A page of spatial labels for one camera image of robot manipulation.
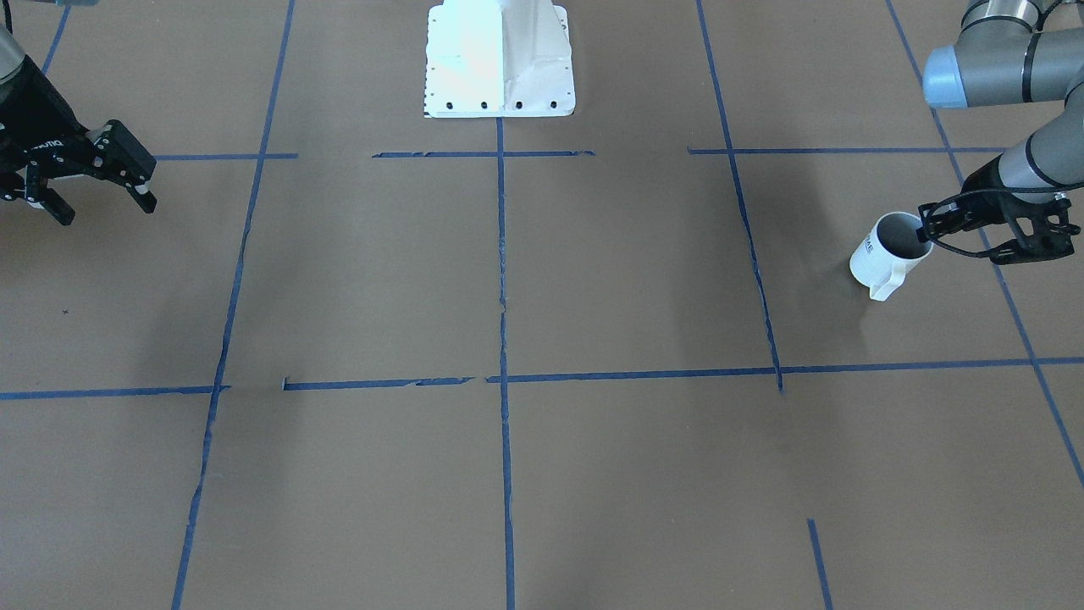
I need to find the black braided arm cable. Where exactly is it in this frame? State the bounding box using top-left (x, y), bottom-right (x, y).
top-left (915, 0), bottom-right (1084, 259)

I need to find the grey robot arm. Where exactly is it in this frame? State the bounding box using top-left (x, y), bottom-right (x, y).
top-left (916, 1), bottom-right (1083, 265)
top-left (1, 1), bottom-right (158, 225)

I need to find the white ribbed HOME mug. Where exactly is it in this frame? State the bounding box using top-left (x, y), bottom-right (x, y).
top-left (849, 212), bottom-right (932, 302)

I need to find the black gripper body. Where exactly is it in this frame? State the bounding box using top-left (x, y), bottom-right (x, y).
top-left (918, 156), bottom-right (1081, 263)
top-left (1, 57), bottom-right (158, 204)

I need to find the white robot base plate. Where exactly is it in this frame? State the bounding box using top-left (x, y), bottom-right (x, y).
top-left (423, 1), bottom-right (577, 119)

